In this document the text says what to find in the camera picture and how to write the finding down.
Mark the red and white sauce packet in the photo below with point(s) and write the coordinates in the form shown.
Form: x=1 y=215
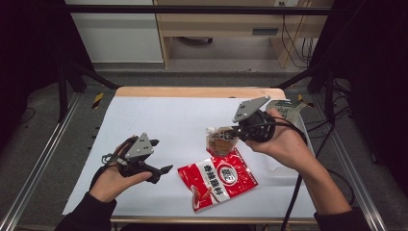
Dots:
x=218 y=181

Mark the person's left hand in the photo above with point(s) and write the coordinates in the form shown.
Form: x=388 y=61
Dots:
x=110 y=184

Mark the black metal stand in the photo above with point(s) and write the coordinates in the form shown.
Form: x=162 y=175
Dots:
x=320 y=83
x=69 y=83

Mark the green and gold sauce packet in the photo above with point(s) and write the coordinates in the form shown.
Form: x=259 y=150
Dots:
x=287 y=109

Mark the wooden desk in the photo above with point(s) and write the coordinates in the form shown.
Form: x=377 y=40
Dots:
x=224 y=29

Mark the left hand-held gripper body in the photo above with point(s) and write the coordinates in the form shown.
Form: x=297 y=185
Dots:
x=138 y=154

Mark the translucent plastic container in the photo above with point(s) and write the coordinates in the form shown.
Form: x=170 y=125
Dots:
x=277 y=168

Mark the spouted sauce pouch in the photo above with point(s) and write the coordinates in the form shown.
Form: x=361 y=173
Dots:
x=221 y=144

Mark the black horizontal frame bar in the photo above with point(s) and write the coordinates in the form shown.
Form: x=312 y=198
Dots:
x=192 y=9

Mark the white cabinet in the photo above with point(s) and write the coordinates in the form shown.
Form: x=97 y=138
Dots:
x=117 y=35

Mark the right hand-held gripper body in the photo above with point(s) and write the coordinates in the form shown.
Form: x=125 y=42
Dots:
x=256 y=125

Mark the aluminium frame rail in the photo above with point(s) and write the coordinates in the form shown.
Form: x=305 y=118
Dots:
x=38 y=160
x=352 y=173

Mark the wooden table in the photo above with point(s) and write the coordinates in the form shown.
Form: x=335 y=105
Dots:
x=198 y=92

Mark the yellow and black tape strip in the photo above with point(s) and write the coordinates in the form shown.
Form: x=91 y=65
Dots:
x=309 y=104
x=97 y=100

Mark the white table mat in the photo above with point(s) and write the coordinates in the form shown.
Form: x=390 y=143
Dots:
x=179 y=122

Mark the person's right hand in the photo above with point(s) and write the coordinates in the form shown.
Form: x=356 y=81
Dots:
x=285 y=144

